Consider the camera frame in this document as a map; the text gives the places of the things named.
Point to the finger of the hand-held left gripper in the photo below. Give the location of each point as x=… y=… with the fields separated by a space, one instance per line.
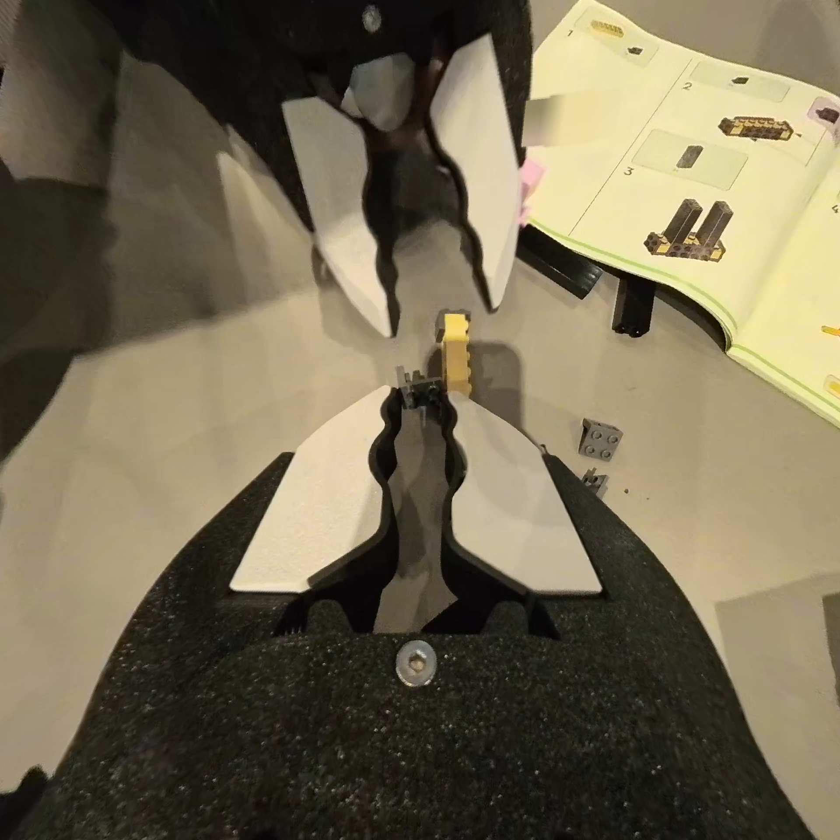
x=334 y=197
x=489 y=164

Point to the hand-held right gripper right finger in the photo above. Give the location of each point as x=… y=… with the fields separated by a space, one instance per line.
x=518 y=518

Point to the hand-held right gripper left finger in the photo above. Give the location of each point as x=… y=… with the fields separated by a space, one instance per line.
x=315 y=518

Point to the yellow long brick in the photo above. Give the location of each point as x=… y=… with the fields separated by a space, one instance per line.
x=456 y=358

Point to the pink brick figure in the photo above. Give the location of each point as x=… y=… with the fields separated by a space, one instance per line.
x=533 y=174

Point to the black long brick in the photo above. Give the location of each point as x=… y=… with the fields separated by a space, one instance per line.
x=558 y=259
x=633 y=308

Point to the pale green instruction booklet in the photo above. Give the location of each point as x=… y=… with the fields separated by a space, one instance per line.
x=754 y=229

